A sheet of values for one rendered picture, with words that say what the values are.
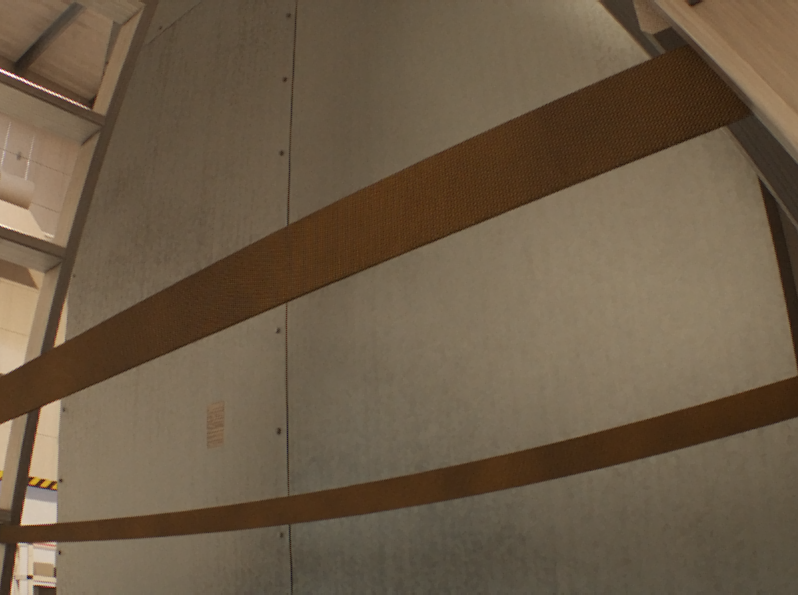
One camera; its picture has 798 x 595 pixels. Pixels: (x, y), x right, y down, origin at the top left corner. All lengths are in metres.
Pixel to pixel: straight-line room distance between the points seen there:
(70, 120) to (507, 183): 1.24
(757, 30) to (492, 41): 1.13
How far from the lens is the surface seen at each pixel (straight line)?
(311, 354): 1.38
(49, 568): 9.08
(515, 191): 0.26
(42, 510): 11.24
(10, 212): 10.85
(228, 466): 1.50
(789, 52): 0.24
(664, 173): 1.10
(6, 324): 11.23
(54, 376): 0.46
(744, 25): 0.25
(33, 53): 12.40
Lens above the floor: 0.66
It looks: 21 degrees up
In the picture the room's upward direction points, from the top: 3 degrees counter-clockwise
